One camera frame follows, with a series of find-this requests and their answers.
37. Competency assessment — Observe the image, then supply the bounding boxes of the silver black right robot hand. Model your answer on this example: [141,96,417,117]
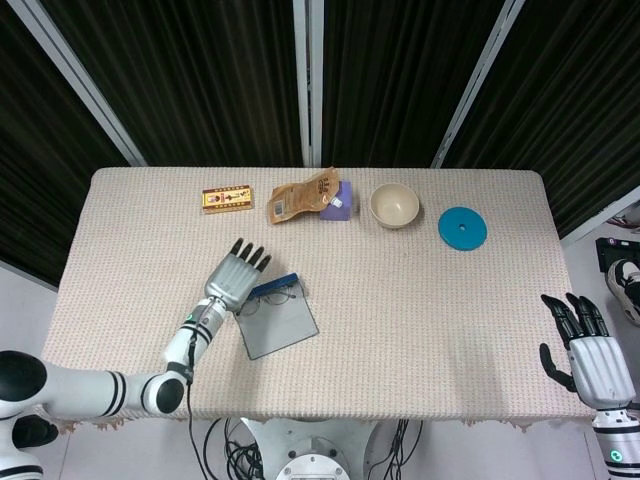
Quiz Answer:
[538,292,639,409]

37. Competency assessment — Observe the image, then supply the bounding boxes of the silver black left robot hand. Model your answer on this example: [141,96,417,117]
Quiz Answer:
[203,237,274,314]

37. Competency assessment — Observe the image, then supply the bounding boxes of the black-rimmed eyeglasses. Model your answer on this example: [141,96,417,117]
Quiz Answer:
[238,291,300,318]

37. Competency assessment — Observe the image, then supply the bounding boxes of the yellow red small box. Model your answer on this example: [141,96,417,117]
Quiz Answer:
[201,187,254,215]

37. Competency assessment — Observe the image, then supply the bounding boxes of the white black sneaker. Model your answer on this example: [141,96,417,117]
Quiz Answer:
[607,258,640,326]

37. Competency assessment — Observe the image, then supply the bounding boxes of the brown spout pouch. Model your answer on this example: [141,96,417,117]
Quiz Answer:
[267,166,344,226]

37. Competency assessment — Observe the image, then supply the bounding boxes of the black device purple marks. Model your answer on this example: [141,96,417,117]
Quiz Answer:
[594,237,640,274]

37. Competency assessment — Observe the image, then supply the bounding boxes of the purple cube block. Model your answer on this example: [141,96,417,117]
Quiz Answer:
[318,180,354,223]

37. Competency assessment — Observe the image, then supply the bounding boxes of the white pink sneaker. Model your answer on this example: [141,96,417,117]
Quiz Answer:
[607,208,640,229]

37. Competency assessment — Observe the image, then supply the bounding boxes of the beige waffle tablecloth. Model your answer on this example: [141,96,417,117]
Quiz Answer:
[34,167,599,434]

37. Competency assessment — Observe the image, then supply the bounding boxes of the beige bowl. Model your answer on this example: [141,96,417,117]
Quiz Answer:
[369,182,420,230]

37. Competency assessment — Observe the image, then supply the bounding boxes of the teal round disc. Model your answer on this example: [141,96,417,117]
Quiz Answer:
[437,207,488,252]

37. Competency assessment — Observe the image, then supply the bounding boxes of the black pleated curtain panel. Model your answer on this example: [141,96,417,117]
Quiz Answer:
[39,0,305,168]
[0,0,132,289]
[442,0,640,239]
[322,0,506,169]

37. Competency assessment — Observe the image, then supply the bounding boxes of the black shoe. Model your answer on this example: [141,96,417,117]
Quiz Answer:
[12,414,59,450]

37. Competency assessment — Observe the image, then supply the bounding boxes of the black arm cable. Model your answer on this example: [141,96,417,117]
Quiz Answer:
[183,314,207,480]

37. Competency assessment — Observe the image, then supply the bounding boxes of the black cable bundle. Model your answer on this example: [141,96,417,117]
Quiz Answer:
[367,419,424,480]
[204,417,264,480]

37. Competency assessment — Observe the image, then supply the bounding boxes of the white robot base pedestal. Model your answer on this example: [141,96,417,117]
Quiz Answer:
[241,417,381,480]

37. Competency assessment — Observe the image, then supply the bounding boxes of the white metal frame post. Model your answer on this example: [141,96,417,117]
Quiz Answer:
[9,0,147,168]
[430,0,526,170]
[292,0,325,169]

